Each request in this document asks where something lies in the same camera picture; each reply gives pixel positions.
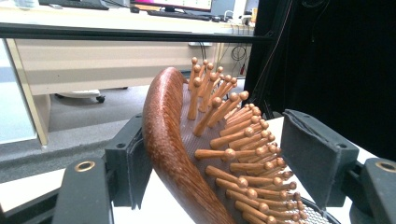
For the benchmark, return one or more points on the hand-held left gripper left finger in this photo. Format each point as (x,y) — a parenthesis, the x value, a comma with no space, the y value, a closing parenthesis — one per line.
(123,161)

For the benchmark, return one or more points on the black mesh pen holder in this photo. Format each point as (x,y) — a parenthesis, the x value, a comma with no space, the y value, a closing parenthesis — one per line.
(320,217)

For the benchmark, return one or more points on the light wooden office desk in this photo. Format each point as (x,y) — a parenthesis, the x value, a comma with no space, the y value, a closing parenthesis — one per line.
(93,62)

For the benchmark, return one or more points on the black computer mouse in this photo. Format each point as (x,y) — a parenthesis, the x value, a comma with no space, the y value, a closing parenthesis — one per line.
(134,9)

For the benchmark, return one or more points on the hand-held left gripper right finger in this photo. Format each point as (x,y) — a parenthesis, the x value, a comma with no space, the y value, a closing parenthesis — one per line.
(314,155)

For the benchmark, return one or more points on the black metal rail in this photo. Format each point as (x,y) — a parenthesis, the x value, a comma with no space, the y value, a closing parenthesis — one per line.
(124,33)

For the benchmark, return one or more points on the white power socket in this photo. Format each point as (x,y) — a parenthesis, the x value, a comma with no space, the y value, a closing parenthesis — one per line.
(199,44)

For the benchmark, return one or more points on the black keyboard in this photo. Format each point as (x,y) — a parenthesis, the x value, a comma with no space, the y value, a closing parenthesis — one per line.
(74,3)
(177,15)

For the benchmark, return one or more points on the white office chair base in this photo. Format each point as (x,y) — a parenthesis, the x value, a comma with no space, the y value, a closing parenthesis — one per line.
(81,94)

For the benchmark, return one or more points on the black curtain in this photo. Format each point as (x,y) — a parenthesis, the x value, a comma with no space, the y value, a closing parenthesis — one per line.
(342,62)

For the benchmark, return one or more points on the wooden paddle hairbrush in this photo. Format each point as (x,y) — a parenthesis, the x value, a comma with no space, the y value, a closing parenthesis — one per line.
(168,140)

